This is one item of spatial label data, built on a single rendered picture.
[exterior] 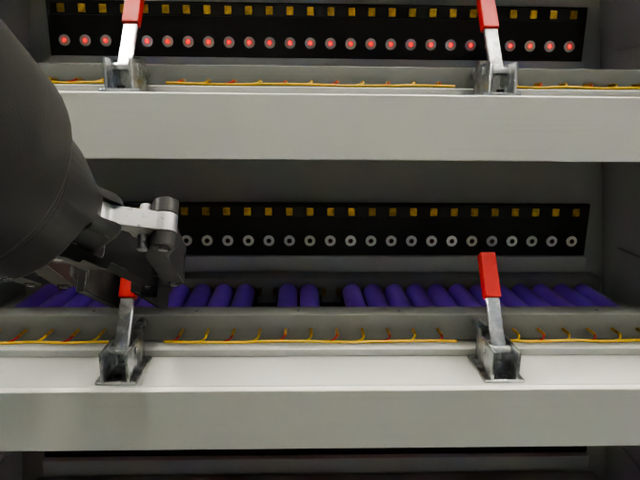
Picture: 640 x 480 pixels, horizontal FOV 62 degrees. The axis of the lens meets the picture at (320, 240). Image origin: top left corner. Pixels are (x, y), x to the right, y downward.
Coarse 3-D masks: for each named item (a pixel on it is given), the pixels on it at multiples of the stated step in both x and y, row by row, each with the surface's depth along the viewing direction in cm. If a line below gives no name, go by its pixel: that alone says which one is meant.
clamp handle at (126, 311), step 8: (120, 280) 39; (128, 280) 39; (120, 288) 38; (128, 288) 38; (120, 296) 38; (128, 296) 38; (136, 296) 39; (120, 304) 38; (128, 304) 38; (120, 312) 38; (128, 312) 38; (120, 320) 38; (128, 320) 38; (120, 328) 38; (128, 328) 38; (120, 336) 37; (128, 336) 37; (120, 344) 37; (128, 344) 37
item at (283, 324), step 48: (0, 336) 42; (48, 336) 42; (96, 336) 42; (144, 336) 43; (192, 336) 43; (240, 336) 43; (288, 336) 43; (336, 336) 42; (384, 336) 43; (432, 336) 43; (528, 336) 43; (576, 336) 44; (624, 336) 44
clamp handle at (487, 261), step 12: (480, 252) 40; (492, 252) 40; (480, 264) 40; (492, 264) 40; (480, 276) 40; (492, 276) 40; (492, 288) 39; (492, 300) 39; (492, 312) 39; (492, 324) 38; (492, 336) 38; (504, 336) 38
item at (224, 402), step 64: (192, 256) 53; (256, 256) 53; (320, 256) 53; (384, 256) 54; (448, 256) 54; (512, 256) 54; (576, 256) 54; (0, 384) 36; (64, 384) 36; (192, 384) 36; (256, 384) 36; (320, 384) 36; (384, 384) 37; (448, 384) 37; (512, 384) 37; (576, 384) 37; (0, 448) 36; (64, 448) 36; (128, 448) 36; (192, 448) 36; (256, 448) 37; (320, 448) 37
